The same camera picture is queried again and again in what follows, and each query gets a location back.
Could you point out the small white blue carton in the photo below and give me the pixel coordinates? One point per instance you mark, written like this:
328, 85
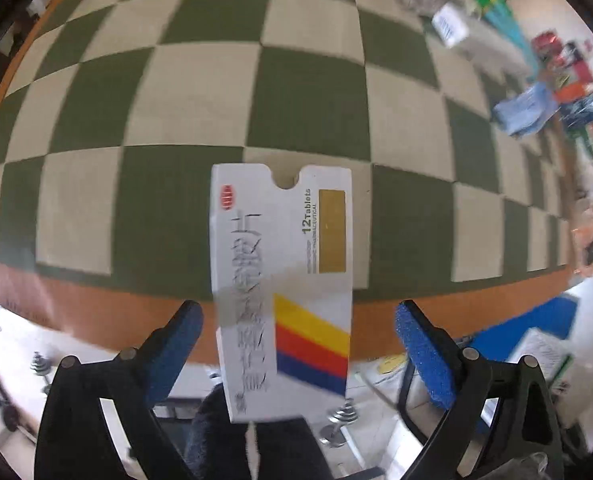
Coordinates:
450, 24

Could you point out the teal plastic strip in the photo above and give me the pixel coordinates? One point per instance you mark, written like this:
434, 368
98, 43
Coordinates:
511, 30

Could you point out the red black package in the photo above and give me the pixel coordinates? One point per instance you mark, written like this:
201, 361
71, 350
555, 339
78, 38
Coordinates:
558, 55

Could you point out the metal dumbbell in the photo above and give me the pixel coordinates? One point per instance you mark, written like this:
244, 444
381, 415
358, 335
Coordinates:
340, 417
40, 367

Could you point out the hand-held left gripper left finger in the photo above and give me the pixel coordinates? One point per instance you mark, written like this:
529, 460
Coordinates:
174, 355

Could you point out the blue floor mat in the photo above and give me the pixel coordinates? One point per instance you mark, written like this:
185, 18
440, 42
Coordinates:
541, 317

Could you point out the blue plastic packet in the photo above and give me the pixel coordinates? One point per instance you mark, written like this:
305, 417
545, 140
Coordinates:
525, 109

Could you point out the white printed paper box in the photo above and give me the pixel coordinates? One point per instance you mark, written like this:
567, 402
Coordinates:
541, 352

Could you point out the dark cloth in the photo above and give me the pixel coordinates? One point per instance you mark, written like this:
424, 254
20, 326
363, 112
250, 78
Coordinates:
256, 452

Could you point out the orange packet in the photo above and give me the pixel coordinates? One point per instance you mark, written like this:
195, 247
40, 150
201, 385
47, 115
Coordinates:
570, 93

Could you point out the white medicine box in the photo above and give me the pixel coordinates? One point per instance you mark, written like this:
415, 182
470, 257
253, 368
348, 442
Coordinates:
256, 270

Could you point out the yellow round object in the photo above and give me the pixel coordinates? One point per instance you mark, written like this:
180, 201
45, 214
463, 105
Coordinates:
390, 364

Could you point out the green beige checkered tablecloth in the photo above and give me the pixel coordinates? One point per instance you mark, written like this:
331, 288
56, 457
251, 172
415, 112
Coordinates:
176, 110

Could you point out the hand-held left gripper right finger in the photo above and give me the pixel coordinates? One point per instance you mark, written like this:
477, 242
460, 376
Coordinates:
426, 360

